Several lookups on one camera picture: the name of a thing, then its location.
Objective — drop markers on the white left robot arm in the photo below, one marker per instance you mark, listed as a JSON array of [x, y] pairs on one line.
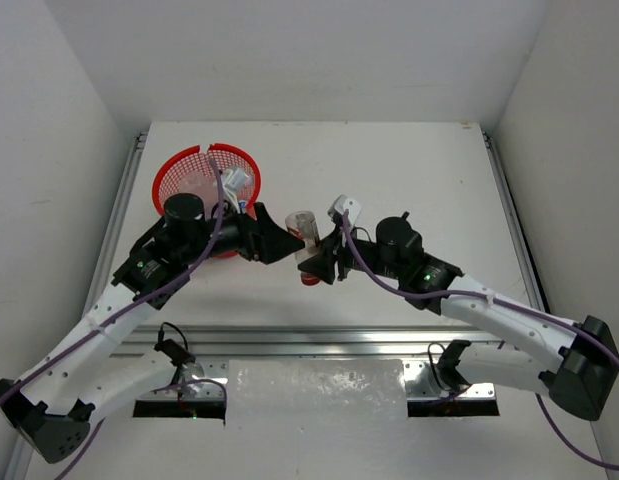
[[55, 405]]

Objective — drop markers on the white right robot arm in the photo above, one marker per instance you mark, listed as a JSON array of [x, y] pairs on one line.
[[575, 364]]

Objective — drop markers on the red mesh plastic bin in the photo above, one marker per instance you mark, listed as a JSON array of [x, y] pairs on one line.
[[189, 175]]

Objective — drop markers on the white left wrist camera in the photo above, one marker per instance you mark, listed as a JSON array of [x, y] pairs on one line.
[[237, 185]]

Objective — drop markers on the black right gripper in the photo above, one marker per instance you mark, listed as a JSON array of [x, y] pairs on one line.
[[333, 249]]

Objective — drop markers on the red label red cap bottle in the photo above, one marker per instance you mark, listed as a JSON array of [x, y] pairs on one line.
[[302, 224]]

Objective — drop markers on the aluminium front rail frame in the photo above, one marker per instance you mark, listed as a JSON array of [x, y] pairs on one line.
[[415, 347]]

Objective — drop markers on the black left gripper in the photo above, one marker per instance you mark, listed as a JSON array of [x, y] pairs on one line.
[[258, 232]]

